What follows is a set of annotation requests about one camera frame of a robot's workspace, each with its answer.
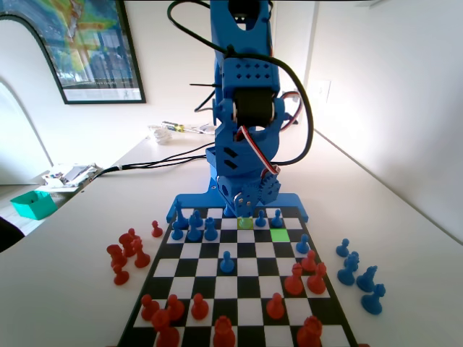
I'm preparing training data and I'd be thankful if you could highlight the blue king chess piece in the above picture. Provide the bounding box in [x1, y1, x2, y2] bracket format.
[174, 200, 188, 228]

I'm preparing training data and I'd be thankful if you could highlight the red bishop chess piece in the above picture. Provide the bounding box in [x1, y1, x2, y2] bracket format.
[133, 238, 151, 269]
[307, 262, 328, 295]

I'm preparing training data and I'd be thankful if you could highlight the red knight chess piece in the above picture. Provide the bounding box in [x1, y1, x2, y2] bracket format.
[150, 309, 181, 347]
[106, 244, 128, 268]

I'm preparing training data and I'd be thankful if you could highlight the blue base mounting plate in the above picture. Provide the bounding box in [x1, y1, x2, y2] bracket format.
[166, 176, 310, 223]

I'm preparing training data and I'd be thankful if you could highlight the yellow black screwdriver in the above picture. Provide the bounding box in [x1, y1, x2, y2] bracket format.
[161, 121, 187, 134]

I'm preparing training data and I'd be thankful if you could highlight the white crumpled plastic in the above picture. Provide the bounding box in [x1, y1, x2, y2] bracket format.
[147, 124, 174, 145]

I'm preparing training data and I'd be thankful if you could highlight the black and white chessboard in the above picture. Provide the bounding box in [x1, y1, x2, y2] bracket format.
[117, 206, 359, 347]

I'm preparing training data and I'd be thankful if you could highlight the white door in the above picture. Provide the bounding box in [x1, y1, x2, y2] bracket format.
[271, 0, 319, 126]

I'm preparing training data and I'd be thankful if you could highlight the pile of papers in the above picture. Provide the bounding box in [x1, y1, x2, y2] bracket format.
[40, 162, 104, 192]

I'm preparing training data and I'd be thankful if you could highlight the framed map poster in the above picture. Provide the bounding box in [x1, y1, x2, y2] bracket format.
[0, 0, 147, 106]

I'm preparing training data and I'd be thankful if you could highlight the green plastic box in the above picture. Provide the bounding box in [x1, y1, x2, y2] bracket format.
[9, 190, 58, 220]

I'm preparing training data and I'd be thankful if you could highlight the white arched black-edged panel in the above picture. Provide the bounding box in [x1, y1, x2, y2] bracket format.
[0, 12, 66, 186]

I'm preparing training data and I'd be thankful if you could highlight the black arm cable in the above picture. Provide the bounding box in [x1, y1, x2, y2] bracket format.
[166, 0, 315, 166]

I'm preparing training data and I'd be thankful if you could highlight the black cable bundle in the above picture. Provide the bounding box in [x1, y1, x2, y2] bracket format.
[82, 139, 218, 186]

